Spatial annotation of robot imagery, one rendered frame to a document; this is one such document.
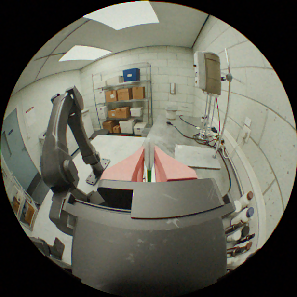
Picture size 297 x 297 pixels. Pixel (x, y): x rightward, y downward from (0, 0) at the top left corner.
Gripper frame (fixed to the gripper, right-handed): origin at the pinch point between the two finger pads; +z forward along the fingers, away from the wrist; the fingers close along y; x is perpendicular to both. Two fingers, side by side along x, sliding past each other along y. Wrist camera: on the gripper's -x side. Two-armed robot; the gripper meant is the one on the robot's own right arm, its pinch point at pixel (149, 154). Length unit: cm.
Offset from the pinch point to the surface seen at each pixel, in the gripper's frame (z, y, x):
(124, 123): 223, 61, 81
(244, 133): 27, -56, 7
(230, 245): -21.9, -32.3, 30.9
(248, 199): -4.8, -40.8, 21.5
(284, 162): -8, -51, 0
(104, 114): 234, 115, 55
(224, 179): 15, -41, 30
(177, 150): 41, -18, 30
